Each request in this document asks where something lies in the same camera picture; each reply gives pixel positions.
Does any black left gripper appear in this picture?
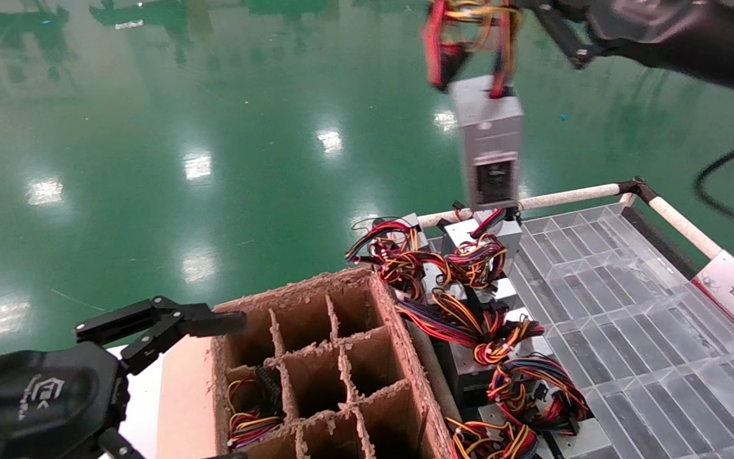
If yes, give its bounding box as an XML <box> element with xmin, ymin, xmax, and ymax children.
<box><xmin>0</xmin><ymin>295</ymin><xmax>247</xmax><ymax>459</ymax></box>

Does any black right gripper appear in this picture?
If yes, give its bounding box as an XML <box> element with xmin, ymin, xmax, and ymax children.
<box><xmin>515</xmin><ymin>0</ymin><xmax>734</xmax><ymax>100</ymax></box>

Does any grey power supply with wires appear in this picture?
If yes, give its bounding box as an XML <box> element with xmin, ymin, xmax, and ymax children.
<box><xmin>434</xmin><ymin>338</ymin><xmax>592</xmax><ymax>435</ymax></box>
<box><xmin>437</xmin><ymin>207</ymin><xmax>524</xmax><ymax>291</ymax></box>
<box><xmin>396</xmin><ymin>277</ymin><xmax>545</xmax><ymax>367</ymax></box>
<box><xmin>226</xmin><ymin>367</ymin><xmax>286</xmax><ymax>452</ymax></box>
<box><xmin>423</xmin><ymin>0</ymin><xmax>526</xmax><ymax>212</ymax></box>
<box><xmin>345</xmin><ymin>212</ymin><xmax>431</xmax><ymax>300</ymax></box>
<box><xmin>447</xmin><ymin>414</ymin><xmax>616</xmax><ymax>459</ymax></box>

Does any black tube corner connector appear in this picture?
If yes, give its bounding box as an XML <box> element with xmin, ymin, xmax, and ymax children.
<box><xmin>617</xmin><ymin>177</ymin><xmax>659</xmax><ymax>206</ymax></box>

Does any cardboard box with dividers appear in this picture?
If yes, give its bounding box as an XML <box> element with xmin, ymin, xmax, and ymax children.
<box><xmin>155</xmin><ymin>266</ymin><xmax>463</xmax><ymax>459</ymax></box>

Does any clear plastic slatted rack shelf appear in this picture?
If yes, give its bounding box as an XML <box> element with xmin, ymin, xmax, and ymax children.
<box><xmin>514</xmin><ymin>201</ymin><xmax>734</xmax><ymax>459</ymax></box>

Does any white rack rail tube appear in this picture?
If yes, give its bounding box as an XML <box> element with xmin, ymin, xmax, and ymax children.
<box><xmin>418</xmin><ymin>183</ymin><xmax>622</xmax><ymax>229</ymax></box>
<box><xmin>647</xmin><ymin>194</ymin><xmax>724</xmax><ymax>259</ymax></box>

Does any black looping cable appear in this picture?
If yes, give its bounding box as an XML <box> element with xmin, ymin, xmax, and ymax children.
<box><xmin>693</xmin><ymin>131</ymin><xmax>734</xmax><ymax>237</ymax></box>

